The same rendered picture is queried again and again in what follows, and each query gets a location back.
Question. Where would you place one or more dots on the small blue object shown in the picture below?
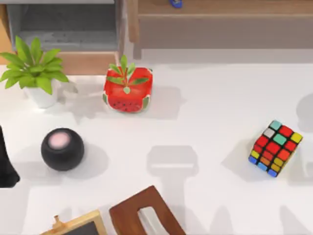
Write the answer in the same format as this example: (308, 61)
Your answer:
(176, 3)

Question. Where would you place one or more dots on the wooden shelf cabinet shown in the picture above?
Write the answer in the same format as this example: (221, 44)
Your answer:
(220, 27)

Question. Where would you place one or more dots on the black round speaker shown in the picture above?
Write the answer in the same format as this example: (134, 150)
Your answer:
(62, 149)

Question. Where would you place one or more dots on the red watermelon plant pot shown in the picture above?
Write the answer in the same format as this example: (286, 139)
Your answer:
(127, 94)

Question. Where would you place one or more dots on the multicoloured puzzle cube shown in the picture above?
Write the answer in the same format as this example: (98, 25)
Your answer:
(275, 148)

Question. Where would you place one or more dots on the pulled-out wooden drawer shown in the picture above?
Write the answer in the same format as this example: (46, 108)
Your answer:
(66, 31)

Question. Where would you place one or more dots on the green plant in white pot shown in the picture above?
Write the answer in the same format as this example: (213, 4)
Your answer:
(34, 71)

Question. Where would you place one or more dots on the brown wooden tissue box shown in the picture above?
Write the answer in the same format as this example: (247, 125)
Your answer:
(137, 213)

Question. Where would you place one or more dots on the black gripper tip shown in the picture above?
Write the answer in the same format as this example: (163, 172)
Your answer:
(6, 166)

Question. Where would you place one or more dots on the framed blackboard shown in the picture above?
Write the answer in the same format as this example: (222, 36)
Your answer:
(80, 226)

